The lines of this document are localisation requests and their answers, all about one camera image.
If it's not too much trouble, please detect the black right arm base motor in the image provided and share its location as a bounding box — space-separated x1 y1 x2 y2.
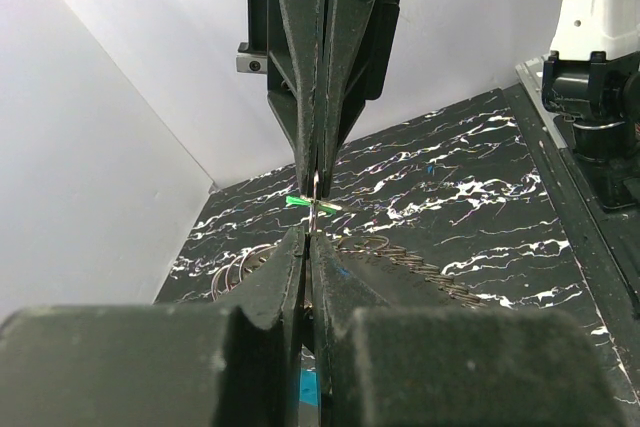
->
541 51 639 211

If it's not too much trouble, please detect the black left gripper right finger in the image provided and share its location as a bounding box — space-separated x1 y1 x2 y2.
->
308 234 625 426

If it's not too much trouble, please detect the blue tagged key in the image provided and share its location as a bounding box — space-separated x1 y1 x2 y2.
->
299 369 319 407

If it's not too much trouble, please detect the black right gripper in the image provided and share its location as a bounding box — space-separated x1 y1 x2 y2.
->
237 0 400 197

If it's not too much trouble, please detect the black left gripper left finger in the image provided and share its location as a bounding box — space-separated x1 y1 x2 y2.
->
1 228 305 426

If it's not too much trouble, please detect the green tagged key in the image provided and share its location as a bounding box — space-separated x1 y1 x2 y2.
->
285 196 347 214

